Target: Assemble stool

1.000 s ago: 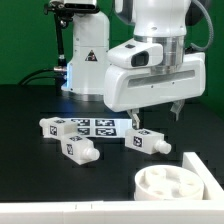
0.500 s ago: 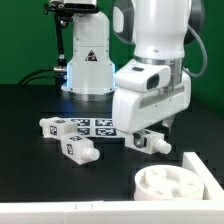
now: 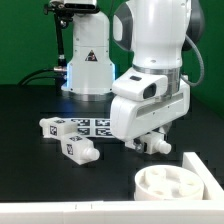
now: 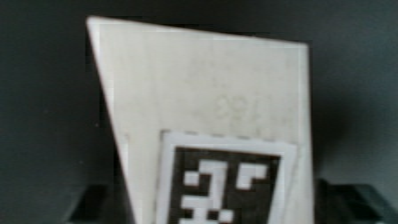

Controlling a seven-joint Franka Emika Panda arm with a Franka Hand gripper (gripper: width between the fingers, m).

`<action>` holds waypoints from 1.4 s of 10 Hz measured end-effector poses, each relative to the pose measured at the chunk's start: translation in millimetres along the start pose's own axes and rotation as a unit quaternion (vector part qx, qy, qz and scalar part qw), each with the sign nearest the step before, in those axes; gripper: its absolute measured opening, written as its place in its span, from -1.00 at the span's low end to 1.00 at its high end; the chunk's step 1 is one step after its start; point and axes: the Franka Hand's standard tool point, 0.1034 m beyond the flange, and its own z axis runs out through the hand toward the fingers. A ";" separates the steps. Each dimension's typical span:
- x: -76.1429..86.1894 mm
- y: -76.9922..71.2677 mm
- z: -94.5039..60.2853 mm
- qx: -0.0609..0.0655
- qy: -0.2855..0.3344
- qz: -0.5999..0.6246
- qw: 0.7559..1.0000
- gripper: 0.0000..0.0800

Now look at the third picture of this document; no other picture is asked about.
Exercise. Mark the white round stool seat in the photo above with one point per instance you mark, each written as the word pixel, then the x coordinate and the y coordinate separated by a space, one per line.
pixel 167 182

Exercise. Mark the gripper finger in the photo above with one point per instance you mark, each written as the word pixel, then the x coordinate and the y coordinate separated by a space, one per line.
pixel 138 146
pixel 164 129

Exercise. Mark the white L-shaped obstacle fence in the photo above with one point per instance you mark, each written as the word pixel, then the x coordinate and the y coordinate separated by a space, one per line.
pixel 209 210

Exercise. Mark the white marker sheet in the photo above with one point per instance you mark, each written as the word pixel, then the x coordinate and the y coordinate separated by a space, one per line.
pixel 93 127

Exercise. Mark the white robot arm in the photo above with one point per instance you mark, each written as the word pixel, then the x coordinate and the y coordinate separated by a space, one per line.
pixel 136 56

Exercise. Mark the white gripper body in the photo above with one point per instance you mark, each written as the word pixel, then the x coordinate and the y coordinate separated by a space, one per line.
pixel 130 119

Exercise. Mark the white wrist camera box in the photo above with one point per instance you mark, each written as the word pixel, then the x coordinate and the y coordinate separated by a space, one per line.
pixel 139 86

